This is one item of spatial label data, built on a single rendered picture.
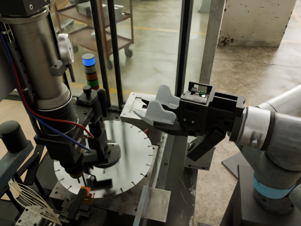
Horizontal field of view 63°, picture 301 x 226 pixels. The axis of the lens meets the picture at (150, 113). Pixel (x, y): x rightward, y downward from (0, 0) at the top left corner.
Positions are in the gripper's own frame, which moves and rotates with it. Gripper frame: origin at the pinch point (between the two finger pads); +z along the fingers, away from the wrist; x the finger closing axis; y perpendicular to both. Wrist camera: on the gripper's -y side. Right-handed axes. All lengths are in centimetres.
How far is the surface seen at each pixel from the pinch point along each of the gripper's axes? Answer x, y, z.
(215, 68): -248, -120, 8
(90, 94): -0.1, 0.2, 13.6
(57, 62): 8.4, 13.0, 12.6
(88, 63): -29.5, -10.5, 35.0
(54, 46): -45, -15, 64
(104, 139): -0.6, -14.8, 12.3
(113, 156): -6.5, -29.0, 14.1
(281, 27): -341, -90, -62
